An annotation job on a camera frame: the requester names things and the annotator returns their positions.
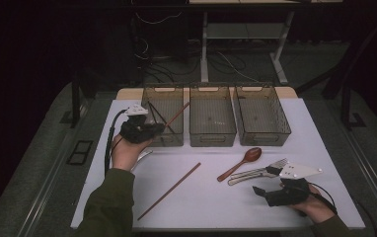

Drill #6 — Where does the left hand-held gripper cable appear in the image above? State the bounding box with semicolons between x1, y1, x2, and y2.
104;109;128;176

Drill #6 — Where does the person's left hand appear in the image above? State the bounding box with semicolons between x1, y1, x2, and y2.
111;134;153;172

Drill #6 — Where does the white desk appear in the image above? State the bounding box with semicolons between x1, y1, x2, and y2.
188;0;343;85

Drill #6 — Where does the black metal stand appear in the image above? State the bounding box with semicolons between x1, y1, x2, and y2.
71;70;91;129
339;82;367;131

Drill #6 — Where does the translucent brown plastic bin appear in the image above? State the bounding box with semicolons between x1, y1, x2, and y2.
233;85;292;147
188;86;238;148
136;86;185;148

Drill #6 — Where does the person's right hand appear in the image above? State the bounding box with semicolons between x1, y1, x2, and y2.
289;186;338;225

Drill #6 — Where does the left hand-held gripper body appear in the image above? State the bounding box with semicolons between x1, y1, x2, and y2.
119;103;155;144

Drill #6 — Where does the brown wooden spoon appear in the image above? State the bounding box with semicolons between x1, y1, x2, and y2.
216;146;263;183

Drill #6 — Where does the brown wooden chopstick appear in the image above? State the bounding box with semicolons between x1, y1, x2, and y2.
164;102;190;128
136;162;202;221

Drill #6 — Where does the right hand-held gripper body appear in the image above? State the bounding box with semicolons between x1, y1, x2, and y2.
265;163;324;207

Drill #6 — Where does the hand-held gripper cable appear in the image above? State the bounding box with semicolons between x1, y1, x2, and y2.
104;109;128;176
294;182;339;215

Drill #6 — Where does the bundle of black floor cables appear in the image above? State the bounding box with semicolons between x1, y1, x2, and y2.
131;13;264;85

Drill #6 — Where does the black chopstick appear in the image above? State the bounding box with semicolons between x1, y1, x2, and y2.
148;102;177;134
147;101;160;125

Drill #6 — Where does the silver metal fork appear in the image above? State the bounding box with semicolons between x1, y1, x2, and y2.
227;171;274;188

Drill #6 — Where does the white floor cable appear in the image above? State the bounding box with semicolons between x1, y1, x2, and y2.
215;50;261;84

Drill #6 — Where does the right hand-held gripper cable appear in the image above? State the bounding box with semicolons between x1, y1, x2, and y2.
294;182;339;215

